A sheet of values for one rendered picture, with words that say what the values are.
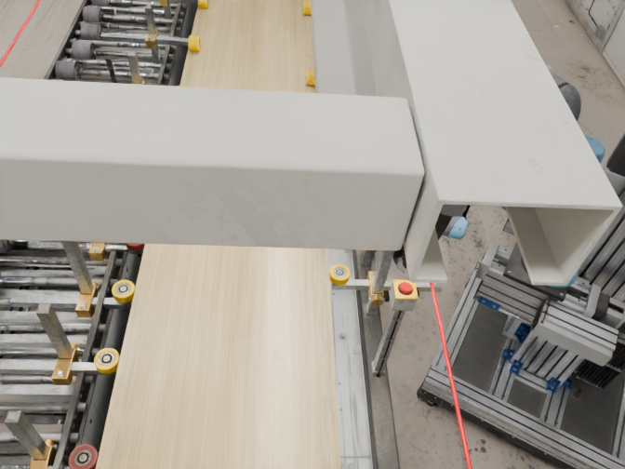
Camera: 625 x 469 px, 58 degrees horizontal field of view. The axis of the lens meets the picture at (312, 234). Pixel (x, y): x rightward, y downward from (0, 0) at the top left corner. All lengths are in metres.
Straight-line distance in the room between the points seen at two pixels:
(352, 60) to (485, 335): 2.65
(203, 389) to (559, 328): 1.26
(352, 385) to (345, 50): 1.88
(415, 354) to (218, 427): 1.51
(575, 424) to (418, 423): 0.71
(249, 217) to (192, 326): 1.79
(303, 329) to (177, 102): 1.79
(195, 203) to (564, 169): 0.14
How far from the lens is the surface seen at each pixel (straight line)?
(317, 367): 1.93
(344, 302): 2.42
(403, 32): 0.30
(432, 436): 2.91
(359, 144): 0.22
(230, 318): 2.02
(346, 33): 0.46
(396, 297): 1.73
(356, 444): 2.14
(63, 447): 1.97
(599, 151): 2.48
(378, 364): 2.11
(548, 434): 2.85
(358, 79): 0.41
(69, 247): 2.04
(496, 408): 2.80
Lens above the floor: 2.60
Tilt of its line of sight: 49 degrees down
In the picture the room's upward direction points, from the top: 7 degrees clockwise
